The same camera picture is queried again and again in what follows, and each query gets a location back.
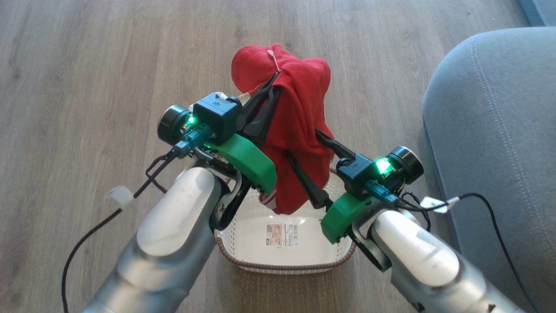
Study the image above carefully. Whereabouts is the red and white garment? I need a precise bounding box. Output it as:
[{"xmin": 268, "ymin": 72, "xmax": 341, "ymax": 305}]
[{"xmin": 231, "ymin": 42, "xmax": 335, "ymax": 215}]

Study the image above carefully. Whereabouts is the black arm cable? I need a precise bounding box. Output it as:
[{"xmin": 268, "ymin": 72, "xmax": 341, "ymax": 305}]
[
  {"xmin": 61, "ymin": 146, "xmax": 207, "ymax": 313},
  {"xmin": 389, "ymin": 191, "xmax": 541, "ymax": 313}
]

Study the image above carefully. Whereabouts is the white left cable tag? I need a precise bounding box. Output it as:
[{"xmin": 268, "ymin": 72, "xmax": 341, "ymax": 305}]
[{"xmin": 107, "ymin": 185, "xmax": 135, "ymax": 209}]

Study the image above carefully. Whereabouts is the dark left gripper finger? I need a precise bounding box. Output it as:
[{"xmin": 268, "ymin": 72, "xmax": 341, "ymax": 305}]
[
  {"xmin": 242, "ymin": 87, "xmax": 283, "ymax": 146},
  {"xmin": 239, "ymin": 72, "xmax": 279, "ymax": 114}
]

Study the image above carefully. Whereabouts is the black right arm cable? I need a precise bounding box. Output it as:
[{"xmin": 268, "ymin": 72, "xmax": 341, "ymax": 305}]
[{"xmin": 389, "ymin": 191, "xmax": 541, "ymax": 313}]

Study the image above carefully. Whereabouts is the white cable tag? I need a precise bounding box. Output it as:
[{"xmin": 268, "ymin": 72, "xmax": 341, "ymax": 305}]
[
  {"xmin": 420, "ymin": 196, "xmax": 460, "ymax": 214},
  {"xmin": 107, "ymin": 185, "xmax": 135, "ymax": 209}
]

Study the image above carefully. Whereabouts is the paper label sticker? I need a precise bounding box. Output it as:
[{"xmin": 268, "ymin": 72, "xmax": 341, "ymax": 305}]
[{"xmin": 265, "ymin": 223, "xmax": 300, "ymax": 248}]

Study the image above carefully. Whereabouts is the grey fabric sofa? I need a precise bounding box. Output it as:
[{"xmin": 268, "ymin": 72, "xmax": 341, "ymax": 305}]
[{"xmin": 422, "ymin": 27, "xmax": 556, "ymax": 313}]

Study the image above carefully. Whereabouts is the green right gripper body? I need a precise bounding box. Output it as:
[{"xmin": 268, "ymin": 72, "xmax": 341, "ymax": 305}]
[{"xmin": 320, "ymin": 191, "xmax": 375, "ymax": 245}]

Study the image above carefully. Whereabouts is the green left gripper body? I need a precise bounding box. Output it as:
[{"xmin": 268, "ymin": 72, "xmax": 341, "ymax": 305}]
[{"xmin": 203, "ymin": 133, "xmax": 278, "ymax": 195}]

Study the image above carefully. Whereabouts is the white right cable tag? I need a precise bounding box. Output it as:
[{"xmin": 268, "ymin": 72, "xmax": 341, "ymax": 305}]
[{"xmin": 420, "ymin": 196, "xmax": 460, "ymax": 214}]

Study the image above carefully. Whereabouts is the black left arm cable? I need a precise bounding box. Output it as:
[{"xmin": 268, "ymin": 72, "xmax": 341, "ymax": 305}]
[{"xmin": 61, "ymin": 146, "xmax": 207, "ymax": 313}]

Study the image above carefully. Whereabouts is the white brown-rimmed laundry basket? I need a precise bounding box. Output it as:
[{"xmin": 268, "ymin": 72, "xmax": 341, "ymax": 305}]
[{"xmin": 214, "ymin": 167, "xmax": 357, "ymax": 275}]

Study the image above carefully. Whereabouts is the blue-grey furniture piece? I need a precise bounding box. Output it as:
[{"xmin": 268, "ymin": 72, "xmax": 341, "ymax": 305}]
[{"xmin": 518, "ymin": 0, "xmax": 556, "ymax": 27}]

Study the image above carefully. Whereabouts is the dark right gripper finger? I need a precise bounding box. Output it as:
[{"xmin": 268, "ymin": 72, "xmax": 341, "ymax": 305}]
[
  {"xmin": 285, "ymin": 151, "xmax": 334, "ymax": 210},
  {"xmin": 314, "ymin": 129, "xmax": 357, "ymax": 163}
]

